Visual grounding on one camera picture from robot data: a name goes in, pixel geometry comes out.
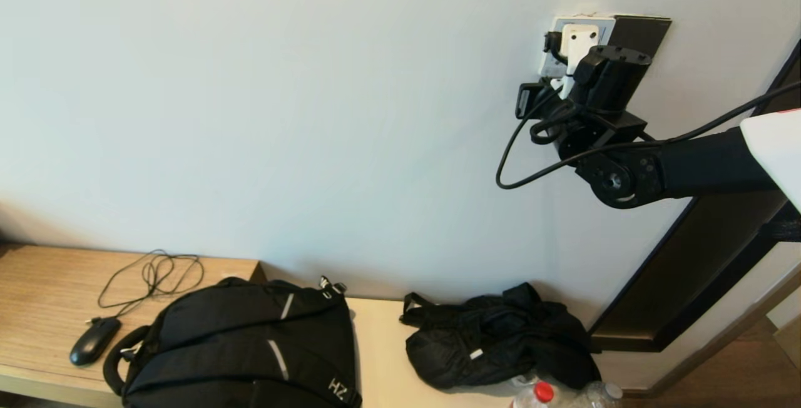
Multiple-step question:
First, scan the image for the white wall thermostat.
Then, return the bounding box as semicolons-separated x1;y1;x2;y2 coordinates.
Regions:
539;16;617;79

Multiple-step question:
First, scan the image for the black crumpled fabric bag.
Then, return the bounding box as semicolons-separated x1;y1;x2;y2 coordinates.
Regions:
399;282;601;391

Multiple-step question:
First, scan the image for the red-capped plastic bottle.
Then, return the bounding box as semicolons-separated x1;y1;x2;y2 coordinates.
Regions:
510;381;554;408

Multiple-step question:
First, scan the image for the white-capped clear plastic bottle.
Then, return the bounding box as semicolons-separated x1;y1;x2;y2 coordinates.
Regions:
566;380;623;408

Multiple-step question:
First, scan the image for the black backpack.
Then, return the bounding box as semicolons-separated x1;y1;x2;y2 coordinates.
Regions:
103;277;362;408

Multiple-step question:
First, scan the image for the black computer mouse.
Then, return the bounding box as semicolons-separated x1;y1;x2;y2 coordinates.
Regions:
69;318;122;368

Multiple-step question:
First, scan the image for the black wall switch plate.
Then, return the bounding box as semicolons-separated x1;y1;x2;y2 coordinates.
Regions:
610;15;673;61

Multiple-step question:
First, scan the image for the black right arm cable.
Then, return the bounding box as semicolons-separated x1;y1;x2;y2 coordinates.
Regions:
496;31;801;191

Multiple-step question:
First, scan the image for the dark door frame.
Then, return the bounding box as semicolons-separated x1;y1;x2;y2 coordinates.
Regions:
588;42;801;354

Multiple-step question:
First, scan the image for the black mouse cable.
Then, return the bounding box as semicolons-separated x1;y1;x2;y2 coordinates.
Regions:
86;250;205;326

